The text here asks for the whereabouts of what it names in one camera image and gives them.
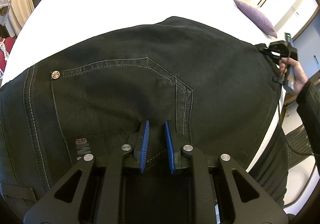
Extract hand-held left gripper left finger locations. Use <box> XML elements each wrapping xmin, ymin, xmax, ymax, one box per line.
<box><xmin>24</xmin><ymin>120</ymin><xmax>150</xmax><ymax>224</ymax></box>

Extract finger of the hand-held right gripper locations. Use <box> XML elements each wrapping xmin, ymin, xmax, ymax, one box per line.
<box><xmin>258</xmin><ymin>47</ymin><xmax>282</xmax><ymax>63</ymax></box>

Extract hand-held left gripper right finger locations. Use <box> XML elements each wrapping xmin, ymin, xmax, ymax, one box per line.
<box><xmin>164</xmin><ymin>120</ymin><xmax>291</xmax><ymax>224</ymax></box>

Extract black denim pants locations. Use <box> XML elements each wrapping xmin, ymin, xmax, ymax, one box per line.
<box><xmin>0</xmin><ymin>16</ymin><xmax>284</xmax><ymax>224</ymax></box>

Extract person's right forearm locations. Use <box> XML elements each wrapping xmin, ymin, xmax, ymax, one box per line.
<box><xmin>296</xmin><ymin>80</ymin><xmax>320</xmax><ymax>164</ymax></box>

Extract person's right hand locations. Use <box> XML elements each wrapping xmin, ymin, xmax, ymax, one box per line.
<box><xmin>278</xmin><ymin>57</ymin><xmax>310</xmax><ymax>95</ymax></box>

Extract purple pillow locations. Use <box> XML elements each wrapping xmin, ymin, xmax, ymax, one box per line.
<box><xmin>233</xmin><ymin>0</ymin><xmax>278</xmax><ymax>38</ymax></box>

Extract person's leg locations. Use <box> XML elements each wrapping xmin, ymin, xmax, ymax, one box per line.
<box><xmin>246</xmin><ymin>121</ymin><xmax>290</xmax><ymax>206</ymax></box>

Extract white chair with black mesh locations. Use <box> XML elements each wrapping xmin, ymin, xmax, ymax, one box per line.
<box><xmin>282</xmin><ymin>128</ymin><xmax>320</xmax><ymax>211</ymax></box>

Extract white bed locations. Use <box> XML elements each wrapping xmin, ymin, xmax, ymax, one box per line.
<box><xmin>0</xmin><ymin>0</ymin><xmax>287</xmax><ymax>173</ymax></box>

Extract red patterned cloth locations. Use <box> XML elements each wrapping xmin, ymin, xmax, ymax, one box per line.
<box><xmin>0</xmin><ymin>37</ymin><xmax>16</xmax><ymax>75</ymax></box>

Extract black cable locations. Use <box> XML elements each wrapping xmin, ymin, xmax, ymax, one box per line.
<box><xmin>272</xmin><ymin>76</ymin><xmax>316</xmax><ymax>157</ymax></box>

